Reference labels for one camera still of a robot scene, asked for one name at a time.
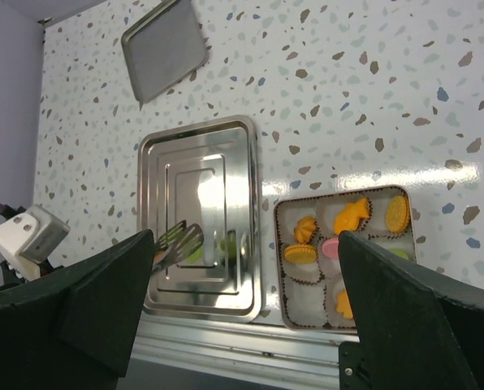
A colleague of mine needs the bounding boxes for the aluminium rail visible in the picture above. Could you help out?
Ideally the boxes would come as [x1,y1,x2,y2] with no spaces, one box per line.
[132,315,351,388]

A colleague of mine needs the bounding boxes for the pink cookie tin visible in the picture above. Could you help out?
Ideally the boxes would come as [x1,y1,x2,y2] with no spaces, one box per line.
[274,185,417,333]

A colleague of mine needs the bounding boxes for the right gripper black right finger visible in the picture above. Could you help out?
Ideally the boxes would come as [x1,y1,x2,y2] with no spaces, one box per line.
[347,244,484,389]

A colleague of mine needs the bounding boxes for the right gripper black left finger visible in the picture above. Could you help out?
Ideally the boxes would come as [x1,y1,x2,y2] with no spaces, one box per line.
[0,230,154,389]

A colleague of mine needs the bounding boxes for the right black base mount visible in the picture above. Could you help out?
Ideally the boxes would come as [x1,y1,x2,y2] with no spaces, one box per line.
[338,341,371,390]

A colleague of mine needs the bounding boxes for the orange chip cookie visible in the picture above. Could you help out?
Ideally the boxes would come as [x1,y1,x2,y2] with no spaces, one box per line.
[153,252,166,264]

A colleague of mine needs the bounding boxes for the square tin lid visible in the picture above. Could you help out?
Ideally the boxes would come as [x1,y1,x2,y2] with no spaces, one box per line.
[121,1,209,104]

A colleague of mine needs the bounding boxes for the green sandwich cookie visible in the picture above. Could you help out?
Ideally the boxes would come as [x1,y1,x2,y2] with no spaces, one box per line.
[390,249,410,260]
[186,246,203,264]

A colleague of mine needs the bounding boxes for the orange fish cookie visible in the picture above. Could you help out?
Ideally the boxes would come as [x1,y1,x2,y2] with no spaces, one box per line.
[333,197,370,235]

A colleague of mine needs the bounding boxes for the pink sandwich cookie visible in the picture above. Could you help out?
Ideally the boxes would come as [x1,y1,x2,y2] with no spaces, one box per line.
[321,238,339,260]

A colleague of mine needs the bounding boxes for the large steel tray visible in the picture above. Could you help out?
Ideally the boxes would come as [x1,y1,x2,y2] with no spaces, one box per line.
[137,115,262,323]

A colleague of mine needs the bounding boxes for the flower edged orange cookie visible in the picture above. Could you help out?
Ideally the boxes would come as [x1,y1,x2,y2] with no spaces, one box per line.
[335,288,353,319]

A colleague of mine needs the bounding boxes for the round dotted orange cookie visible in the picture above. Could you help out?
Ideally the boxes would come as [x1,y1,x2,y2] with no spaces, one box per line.
[283,244,318,264]

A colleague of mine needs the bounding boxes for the swirl butter cookie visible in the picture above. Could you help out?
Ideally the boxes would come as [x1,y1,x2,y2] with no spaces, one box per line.
[293,216,318,245]

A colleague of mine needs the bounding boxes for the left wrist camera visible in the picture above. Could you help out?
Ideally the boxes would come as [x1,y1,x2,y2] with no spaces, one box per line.
[0,205,70,281]

